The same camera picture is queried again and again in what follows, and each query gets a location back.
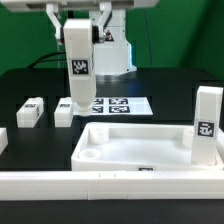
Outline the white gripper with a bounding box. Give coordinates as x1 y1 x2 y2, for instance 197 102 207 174
0 0 160 45

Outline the white desk top tray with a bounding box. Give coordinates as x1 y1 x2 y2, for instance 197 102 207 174
71 122 224 171

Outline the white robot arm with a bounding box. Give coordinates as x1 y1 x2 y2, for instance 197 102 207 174
0 0 159 77

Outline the white left side block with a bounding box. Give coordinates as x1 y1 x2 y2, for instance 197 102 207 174
0 128 8 155

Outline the white front fence bar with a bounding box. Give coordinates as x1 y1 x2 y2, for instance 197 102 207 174
0 171 224 201

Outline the black thick cable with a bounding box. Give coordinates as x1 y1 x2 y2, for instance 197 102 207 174
27 9 75 70

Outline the marker tag base plate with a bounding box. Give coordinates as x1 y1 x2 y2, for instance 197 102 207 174
71 96 154 117

